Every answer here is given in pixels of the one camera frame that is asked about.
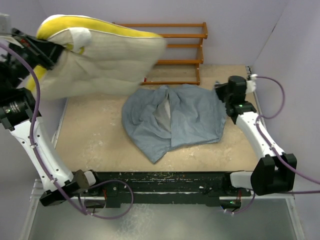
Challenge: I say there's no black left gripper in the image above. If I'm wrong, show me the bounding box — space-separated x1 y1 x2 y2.
0 27 68 88

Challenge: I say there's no cream yellow pillow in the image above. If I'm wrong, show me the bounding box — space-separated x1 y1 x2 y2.
34 14 167 100

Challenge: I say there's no grey striped pillowcase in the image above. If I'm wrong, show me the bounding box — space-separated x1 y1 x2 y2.
121 84 227 164

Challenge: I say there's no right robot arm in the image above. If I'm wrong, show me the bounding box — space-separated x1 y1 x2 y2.
214 74 297 196

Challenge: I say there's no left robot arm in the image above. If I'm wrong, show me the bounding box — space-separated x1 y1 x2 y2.
0 28 103 207

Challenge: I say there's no wooden shelf rack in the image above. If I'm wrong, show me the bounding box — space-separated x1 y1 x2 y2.
121 22 209 86

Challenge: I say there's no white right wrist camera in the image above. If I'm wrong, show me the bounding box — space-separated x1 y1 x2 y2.
245 74 258 95

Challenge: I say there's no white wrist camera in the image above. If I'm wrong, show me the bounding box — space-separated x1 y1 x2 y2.
0 13 12 36
245 74 258 95

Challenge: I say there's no aluminium table edge rail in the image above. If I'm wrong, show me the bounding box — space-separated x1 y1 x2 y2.
244 65 266 121

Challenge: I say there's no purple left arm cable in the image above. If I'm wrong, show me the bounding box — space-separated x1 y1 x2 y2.
0 42 89 216

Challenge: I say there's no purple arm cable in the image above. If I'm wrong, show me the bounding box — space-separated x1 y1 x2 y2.
254 76 320 195
0 42 89 216

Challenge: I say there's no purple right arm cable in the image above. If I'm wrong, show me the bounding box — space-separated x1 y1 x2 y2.
254 76 320 195

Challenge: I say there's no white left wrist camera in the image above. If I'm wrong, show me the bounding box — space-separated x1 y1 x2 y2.
0 13 12 36

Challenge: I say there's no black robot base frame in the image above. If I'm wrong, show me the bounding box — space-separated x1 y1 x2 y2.
83 171 251 208

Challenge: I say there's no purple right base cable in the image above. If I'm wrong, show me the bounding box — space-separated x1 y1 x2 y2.
223 191 257 216

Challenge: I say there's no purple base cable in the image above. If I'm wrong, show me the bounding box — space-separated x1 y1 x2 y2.
83 179 136 221
223 191 257 216

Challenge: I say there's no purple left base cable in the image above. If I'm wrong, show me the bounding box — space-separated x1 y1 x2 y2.
83 179 136 221

